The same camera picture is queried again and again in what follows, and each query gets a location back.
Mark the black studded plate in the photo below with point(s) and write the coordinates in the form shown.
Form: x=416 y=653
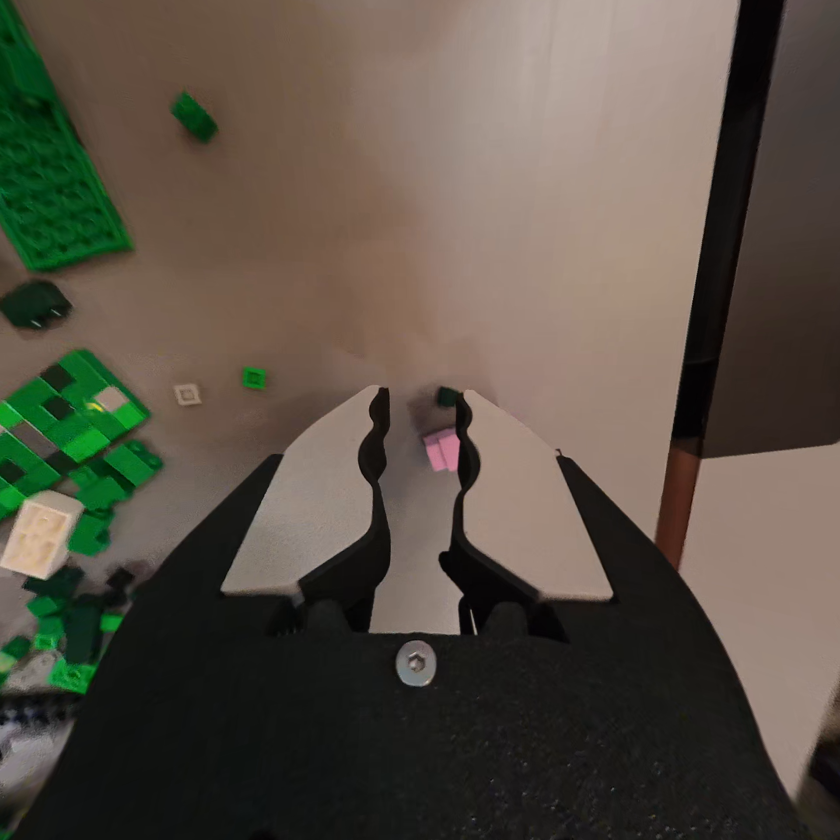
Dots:
x=39 y=709

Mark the grey desk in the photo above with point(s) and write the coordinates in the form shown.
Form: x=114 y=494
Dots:
x=394 y=197

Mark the green mosaic brick plate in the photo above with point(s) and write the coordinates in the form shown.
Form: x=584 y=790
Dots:
x=59 y=426

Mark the tiny grey tile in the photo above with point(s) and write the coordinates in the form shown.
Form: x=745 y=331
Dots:
x=187 y=394

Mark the large green studded plate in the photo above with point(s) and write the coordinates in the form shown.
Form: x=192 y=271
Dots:
x=46 y=164

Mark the small green brick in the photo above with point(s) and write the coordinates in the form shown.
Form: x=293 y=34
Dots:
x=193 y=117

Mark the tiny dark green brick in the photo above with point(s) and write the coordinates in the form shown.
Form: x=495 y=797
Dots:
x=448 y=396

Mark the pink pig figure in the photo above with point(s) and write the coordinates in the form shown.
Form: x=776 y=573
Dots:
x=439 y=449

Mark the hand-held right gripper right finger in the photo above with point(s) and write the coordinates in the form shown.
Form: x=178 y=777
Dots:
x=531 y=518

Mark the large dark green brick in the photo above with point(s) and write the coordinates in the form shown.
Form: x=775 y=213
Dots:
x=36 y=304

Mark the cream upturned brick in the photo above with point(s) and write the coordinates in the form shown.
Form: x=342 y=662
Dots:
x=39 y=535

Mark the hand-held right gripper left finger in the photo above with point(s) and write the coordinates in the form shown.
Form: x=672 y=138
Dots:
x=308 y=512

